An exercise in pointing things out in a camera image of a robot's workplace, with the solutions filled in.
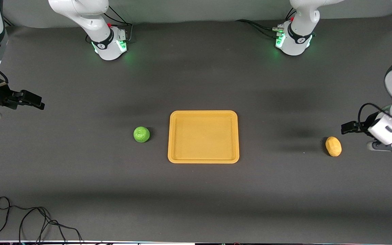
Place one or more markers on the yellow potato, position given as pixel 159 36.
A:
pixel 333 146

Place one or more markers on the green apple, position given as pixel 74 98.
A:
pixel 141 134

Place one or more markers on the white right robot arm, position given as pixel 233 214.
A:
pixel 97 20

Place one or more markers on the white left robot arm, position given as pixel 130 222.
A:
pixel 301 20

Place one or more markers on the yellow plastic tray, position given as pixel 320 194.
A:
pixel 202 136

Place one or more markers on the dark grey table mat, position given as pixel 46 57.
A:
pixel 196 190

